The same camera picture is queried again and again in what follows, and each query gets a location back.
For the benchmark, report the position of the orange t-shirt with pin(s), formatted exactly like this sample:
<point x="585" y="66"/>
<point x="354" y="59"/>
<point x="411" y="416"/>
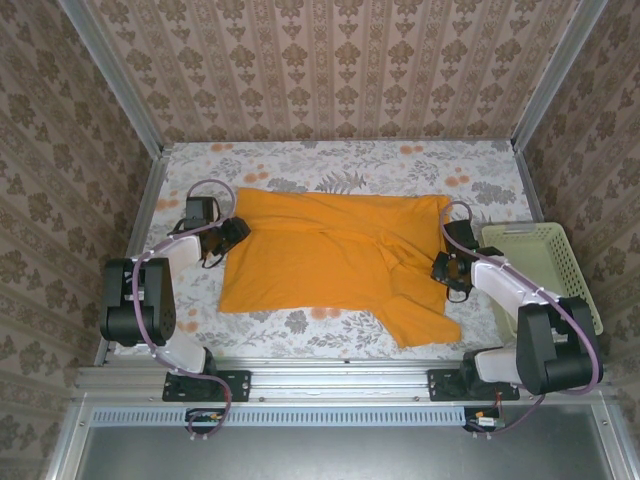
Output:
<point x="325" y="250"/>

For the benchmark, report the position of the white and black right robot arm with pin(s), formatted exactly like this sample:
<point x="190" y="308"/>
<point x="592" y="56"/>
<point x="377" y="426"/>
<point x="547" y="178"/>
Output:
<point x="550" y="340"/>

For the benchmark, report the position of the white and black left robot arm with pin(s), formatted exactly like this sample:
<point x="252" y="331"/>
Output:
<point x="140" y="300"/>

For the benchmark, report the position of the pale green plastic basket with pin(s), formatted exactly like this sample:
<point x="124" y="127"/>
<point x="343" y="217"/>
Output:
<point x="530" y="240"/>

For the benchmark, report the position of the floral table cover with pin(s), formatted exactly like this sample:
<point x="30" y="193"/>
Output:
<point x="300" y="160"/>

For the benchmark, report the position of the small circuit board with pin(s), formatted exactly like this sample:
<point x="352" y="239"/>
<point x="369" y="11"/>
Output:
<point x="484" y="421"/>
<point x="205" y="417"/>

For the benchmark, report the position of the grey metal panel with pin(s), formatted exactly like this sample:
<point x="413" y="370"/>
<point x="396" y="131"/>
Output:
<point x="325" y="452"/>

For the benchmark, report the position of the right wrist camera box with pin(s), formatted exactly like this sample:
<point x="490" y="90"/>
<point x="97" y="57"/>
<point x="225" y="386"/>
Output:
<point x="459" y="235"/>

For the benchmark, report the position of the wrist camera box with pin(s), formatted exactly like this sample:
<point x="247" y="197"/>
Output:
<point x="201" y="209"/>
<point x="459" y="235"/>

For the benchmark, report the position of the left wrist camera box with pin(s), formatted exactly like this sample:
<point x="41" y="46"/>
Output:
<point x="201" y="209"/>

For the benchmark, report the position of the aluminium table side rail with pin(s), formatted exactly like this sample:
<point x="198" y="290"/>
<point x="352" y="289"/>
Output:
<point x="145" y="220"/>
<point x="532" y="195"/>

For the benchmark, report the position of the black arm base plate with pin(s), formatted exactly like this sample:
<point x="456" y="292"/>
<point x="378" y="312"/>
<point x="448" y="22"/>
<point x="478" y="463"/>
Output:
<point x="442" y="386"/>
<point x="240" y="386"/>

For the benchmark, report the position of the aluminium mounting rail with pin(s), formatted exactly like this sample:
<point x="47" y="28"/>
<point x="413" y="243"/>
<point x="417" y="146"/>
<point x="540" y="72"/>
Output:
<point x="340" y="380"/>

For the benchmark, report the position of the aluminium frame post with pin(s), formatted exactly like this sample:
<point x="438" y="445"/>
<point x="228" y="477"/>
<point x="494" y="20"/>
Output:
<point x="115" y="80"/>
<point x="555" y="80"/>

